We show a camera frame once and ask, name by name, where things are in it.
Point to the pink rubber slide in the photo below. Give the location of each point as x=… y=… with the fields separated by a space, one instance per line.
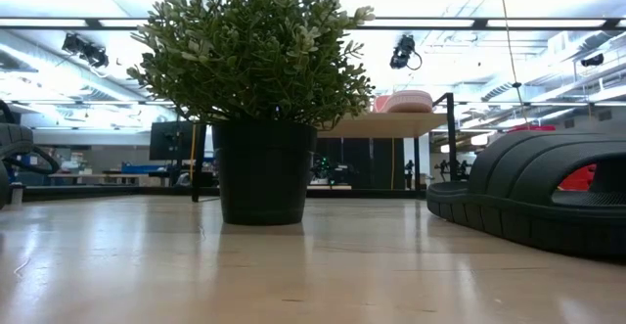
x=411 y=103
x=380 y=105

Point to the black rubber slide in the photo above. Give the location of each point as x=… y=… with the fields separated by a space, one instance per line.
x=513 y=177

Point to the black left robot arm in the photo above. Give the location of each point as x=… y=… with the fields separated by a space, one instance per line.
x=14 y=140

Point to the black partition panels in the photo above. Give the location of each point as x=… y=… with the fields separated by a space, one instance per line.
x=362 y=162

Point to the green plant in black pot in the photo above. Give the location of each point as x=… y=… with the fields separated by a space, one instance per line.
x=264 y=172

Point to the black plastic pot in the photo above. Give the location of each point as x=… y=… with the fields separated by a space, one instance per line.
x=391 y=124

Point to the black monitor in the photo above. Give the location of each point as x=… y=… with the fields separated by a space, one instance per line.
x=168 y=140

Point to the black overhead beam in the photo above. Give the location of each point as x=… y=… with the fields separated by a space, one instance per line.
x=481 y=23

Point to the small black ceiling fixture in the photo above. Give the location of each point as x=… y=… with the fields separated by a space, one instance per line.
x=593 y=60

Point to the black ceiling camera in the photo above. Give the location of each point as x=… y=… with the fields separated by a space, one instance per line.
x=402 y=52
x=90 y=55

